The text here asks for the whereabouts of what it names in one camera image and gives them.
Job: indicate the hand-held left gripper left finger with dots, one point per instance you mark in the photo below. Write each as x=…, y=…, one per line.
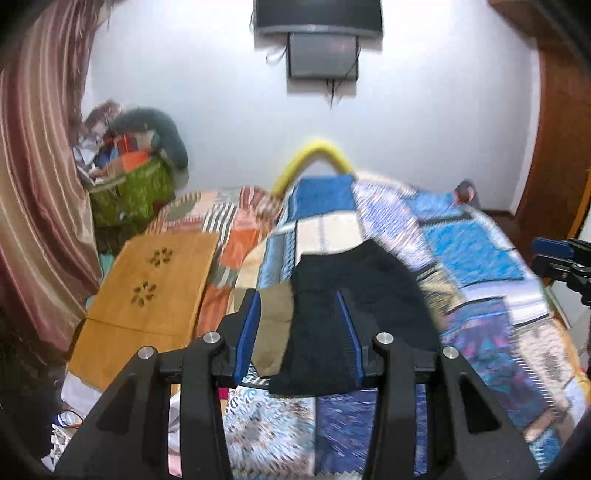
x=247, y=337

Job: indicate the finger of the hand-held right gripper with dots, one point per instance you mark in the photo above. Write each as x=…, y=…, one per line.
x=551, y=248
x=565, y=274

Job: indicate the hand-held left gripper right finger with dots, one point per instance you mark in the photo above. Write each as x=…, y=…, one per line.
x=353, y=341

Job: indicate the black pants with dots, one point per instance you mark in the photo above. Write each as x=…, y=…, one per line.
x=314, y=314

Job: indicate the olive green pants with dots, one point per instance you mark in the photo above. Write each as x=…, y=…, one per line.
x=272, y=332

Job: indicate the patchwork printed blanket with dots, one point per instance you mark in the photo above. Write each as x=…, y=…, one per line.
x=471, y=249

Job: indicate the wooden folding table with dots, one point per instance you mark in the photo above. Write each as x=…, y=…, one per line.
x=152, y=295

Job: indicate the dark cloth item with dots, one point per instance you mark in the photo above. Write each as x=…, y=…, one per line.
x=466, y=189

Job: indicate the orange striped cloth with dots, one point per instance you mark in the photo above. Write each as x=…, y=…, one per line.
x=231, y=230

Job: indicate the brown wooden door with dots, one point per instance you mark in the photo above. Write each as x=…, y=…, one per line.
x=558, y=138

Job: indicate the white cloth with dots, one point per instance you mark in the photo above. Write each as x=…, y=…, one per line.
x=76, y=392

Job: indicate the yellow curved tube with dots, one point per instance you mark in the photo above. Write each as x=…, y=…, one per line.
x=318, y=145

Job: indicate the orange box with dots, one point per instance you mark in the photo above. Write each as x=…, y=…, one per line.
x=136, y=159

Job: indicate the grey plush pillow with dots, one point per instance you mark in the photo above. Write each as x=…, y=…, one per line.
x=171, y=138

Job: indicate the pile of clutter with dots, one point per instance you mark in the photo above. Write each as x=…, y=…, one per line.
x=99, y=152

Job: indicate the striped brown curtain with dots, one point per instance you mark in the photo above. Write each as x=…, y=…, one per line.
x=37, y=184

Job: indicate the black television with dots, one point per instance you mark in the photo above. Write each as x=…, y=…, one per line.
x=318, y=14

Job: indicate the grey wall-mounted box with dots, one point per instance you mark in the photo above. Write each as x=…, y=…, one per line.
x=323, y=55

